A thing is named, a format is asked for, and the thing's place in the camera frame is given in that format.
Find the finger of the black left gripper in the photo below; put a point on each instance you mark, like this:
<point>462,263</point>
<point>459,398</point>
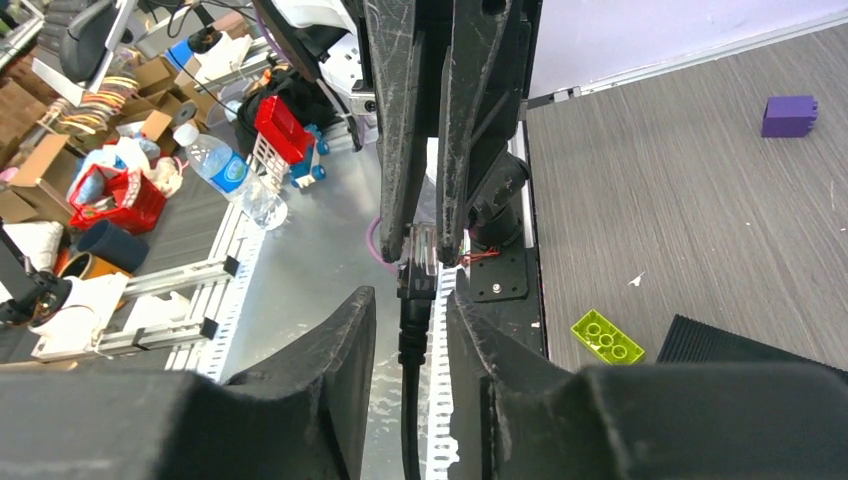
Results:
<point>476,36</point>
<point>396,48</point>

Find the clear plastic water bottle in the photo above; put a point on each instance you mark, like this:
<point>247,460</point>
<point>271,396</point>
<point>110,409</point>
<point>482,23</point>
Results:
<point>228,172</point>

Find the green lego brick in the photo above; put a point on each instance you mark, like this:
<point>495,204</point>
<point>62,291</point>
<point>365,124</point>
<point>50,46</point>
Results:
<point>606,341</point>

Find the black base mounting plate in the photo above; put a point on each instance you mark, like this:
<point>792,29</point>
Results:
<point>502,266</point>

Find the purple block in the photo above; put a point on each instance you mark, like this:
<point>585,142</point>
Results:
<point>789,116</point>

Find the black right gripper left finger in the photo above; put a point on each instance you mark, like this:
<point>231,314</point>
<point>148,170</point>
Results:
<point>303,410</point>

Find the red and blue toy truck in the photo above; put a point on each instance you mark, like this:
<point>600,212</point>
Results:
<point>286,149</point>

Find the cardboard boxes pile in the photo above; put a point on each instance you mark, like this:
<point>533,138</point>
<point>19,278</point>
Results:
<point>43,135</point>

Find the red basket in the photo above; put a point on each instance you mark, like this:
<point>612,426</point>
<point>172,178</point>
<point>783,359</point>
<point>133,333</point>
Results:
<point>127,199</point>

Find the black network switch box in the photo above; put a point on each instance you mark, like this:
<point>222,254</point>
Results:
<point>692,341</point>

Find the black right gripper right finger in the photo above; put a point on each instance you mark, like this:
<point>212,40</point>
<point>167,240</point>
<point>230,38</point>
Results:
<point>500,390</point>

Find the dark blue cylinder roll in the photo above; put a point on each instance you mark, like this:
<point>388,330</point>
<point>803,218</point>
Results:
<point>114,244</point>

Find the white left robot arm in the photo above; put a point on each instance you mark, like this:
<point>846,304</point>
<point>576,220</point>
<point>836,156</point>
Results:
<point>507,89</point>

